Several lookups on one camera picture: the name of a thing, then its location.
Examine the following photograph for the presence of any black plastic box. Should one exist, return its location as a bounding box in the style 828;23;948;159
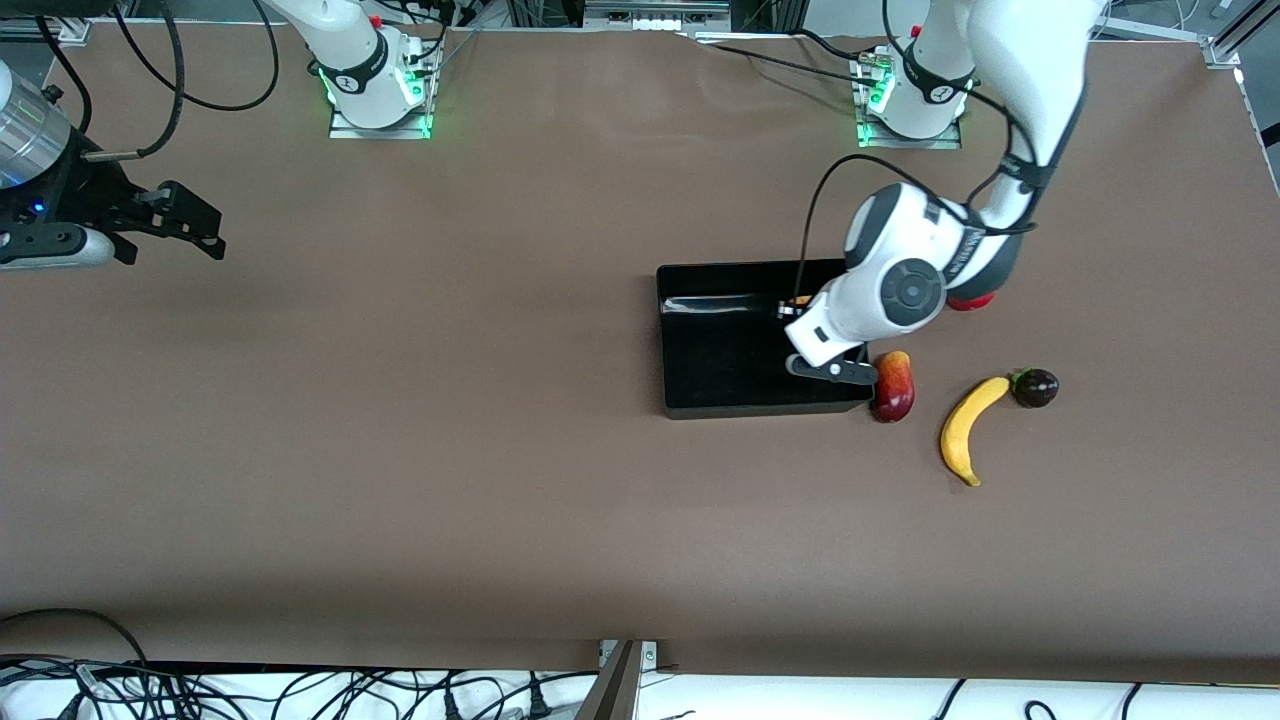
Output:
656;258;876;421

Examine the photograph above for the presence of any yellow banana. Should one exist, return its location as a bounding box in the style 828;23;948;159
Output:
939;375;1012;488

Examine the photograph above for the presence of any red yellow mango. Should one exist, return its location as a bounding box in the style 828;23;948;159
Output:
870;349;917;424

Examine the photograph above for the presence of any dark purple eggplant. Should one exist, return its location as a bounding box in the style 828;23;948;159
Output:
1008;367;1061;410

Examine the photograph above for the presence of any grey metal beam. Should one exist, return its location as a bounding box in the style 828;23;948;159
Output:
575;640;643;720

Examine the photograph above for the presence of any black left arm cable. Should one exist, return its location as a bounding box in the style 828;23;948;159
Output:
797;90;1041;296

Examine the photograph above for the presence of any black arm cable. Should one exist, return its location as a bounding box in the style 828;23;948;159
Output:
35;0;281;161
797;90;1041;296

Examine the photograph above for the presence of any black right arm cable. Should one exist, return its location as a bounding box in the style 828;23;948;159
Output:
35;0;281;161

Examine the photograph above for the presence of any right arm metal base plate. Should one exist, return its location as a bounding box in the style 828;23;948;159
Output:
328;45;435;141

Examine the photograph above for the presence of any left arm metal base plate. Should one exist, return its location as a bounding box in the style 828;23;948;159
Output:
855;50;964;151

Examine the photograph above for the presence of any thin black table cable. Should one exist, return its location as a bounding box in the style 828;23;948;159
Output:
690;35;871;83

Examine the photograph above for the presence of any silver table bracket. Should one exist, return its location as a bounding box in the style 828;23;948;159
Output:
598;640;659;671

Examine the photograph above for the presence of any black arched cable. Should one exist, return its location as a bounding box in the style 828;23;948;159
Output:
0;607;151;666

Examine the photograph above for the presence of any tangled black cable bundle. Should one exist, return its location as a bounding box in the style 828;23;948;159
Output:
0;652;601;720

